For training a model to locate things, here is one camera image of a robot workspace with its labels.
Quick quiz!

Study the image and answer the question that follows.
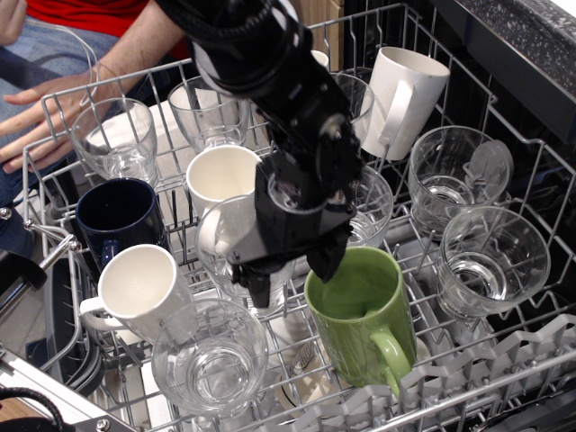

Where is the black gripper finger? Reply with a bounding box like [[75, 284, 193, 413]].
[[232, 264, 288, 309], [306, 224, 350, 283]]

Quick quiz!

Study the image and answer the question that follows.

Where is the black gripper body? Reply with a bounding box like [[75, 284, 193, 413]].
[[228, 113, 363, 268]]

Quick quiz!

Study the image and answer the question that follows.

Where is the green ceramic mug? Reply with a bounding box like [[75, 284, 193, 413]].
[[304, 247, 417, 396]]

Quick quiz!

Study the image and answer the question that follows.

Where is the person's forearm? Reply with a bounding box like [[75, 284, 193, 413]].
[[92, 1, 185, 92]]

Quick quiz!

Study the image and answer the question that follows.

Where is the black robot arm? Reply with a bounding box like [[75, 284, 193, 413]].
[[161, 1, 363, 308]]

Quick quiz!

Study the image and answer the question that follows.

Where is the white mug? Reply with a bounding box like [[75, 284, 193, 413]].
[[79, 244, 193, 343], [185, 145, 265, 258], [362, 47, 450, 161], [310, 49, 330, 75]]

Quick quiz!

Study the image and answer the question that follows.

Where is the white mug front left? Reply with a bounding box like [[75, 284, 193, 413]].
[[79, 244, 193, 343]]

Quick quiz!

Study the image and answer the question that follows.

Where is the white mug back centre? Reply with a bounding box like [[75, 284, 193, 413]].
[[310, 49, 330, 75]]

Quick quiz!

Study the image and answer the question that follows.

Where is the white mug back right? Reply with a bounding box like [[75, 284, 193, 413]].
[[362, 47, 450, 161]]

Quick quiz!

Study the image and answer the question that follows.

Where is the dark blue ceramic mug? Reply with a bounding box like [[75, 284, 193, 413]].
[[76, 178, 171, 271]]

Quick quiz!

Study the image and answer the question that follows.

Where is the person's hand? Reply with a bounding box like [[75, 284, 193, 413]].
[[1, 64, 114, 175]]

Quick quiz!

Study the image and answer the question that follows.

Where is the clear glass centre front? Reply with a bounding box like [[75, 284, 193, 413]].
[[195, 195, 296, 317]]

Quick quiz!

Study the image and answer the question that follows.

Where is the clear glass front left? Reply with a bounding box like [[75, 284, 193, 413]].
[[151, 298, 268, 416]]

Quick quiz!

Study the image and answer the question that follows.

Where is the clear tall glass back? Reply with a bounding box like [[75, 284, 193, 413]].
[[331, 72, 374, 144]]

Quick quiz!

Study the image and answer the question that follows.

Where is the white plate lower rack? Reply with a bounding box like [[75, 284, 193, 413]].
[[274, 332, 433, 419]]

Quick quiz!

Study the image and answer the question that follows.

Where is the clear glass back left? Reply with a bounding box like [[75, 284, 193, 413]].
[[167, 76, 248, 154]]

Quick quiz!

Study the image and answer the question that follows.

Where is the clear glass right back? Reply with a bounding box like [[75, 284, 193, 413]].
[[408, 126, 514, 239]]

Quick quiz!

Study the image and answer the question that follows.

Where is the clear glass right front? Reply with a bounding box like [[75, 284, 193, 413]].
[[437, 206, 551, 321]]

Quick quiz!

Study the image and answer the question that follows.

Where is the clear glass far left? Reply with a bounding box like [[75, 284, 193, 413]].
[[69, 97, 158, 187]]

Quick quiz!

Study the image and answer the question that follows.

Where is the grey plastic tine holder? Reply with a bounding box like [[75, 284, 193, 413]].
[[261, 314, 575, 431]]

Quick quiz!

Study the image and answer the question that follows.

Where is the dark speckled countertop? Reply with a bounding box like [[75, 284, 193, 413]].
[[432, 1, 575, 145]]

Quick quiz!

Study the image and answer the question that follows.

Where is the grey wire dishwasher rack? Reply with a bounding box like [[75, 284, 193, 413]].
[[26, 1, 575, 431]]

